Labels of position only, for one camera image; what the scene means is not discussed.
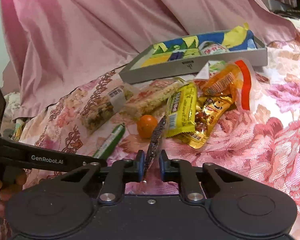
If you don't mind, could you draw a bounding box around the grey tray with colourful lining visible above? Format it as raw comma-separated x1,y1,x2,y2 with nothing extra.
119,24,268,84

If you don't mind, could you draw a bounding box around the small orange tangerine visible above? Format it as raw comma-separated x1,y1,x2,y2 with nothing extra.
136,115,158,139

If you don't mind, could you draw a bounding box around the white green seaweed snack bag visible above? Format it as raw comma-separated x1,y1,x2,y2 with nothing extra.
198,41,230,55

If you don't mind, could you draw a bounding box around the orange clear candy bag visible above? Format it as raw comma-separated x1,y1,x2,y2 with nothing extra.
193,58,256,112

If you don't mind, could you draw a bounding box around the golden peanut snack packet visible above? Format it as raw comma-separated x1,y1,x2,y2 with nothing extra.
177,95,234,149

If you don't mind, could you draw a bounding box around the floral pink bedspread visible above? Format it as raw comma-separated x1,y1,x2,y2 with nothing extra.
19,20,300,239

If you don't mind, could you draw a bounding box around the rice cracker pack red text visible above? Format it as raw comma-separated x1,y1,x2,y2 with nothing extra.
122,77,186,119

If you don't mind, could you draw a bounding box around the clear mixed nut snack pack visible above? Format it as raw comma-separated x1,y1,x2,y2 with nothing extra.
80,85,134,134

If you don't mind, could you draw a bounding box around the dark small snack packet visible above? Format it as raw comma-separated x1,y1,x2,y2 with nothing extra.
143,115,167,180

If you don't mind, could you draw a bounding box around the pink satin cover cloth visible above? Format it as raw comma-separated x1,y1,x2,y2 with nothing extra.
1,0,296,118

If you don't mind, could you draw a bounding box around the yellow snack bar wrapper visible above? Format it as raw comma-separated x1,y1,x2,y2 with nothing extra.
166,82,197,138

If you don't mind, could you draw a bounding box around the person left hand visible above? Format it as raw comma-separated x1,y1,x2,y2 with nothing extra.
0,168,27,218

